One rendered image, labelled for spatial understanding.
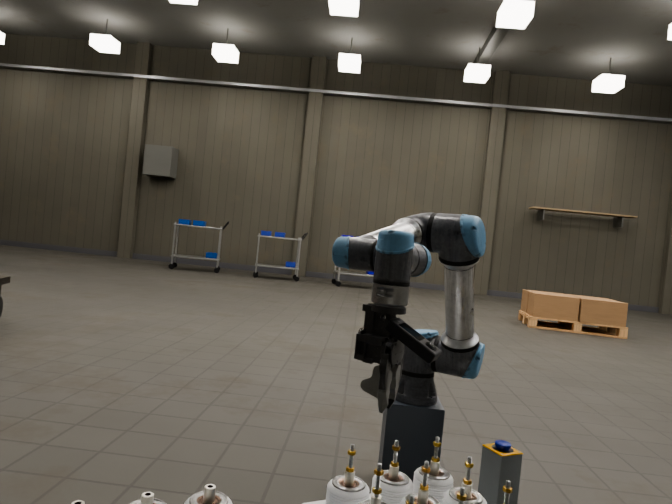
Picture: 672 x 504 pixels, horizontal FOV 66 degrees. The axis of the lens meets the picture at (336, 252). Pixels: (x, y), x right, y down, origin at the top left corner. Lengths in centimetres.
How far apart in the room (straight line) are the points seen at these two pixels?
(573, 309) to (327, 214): 625
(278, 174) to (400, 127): 290
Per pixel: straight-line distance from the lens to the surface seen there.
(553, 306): 686
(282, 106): 1202
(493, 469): 143
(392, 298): 103
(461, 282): 154
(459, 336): 163
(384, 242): 103
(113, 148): 1301
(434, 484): 135
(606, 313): 703
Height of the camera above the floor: 79
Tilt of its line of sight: 1 degrees down
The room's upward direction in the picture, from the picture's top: 6 degrees clockwise
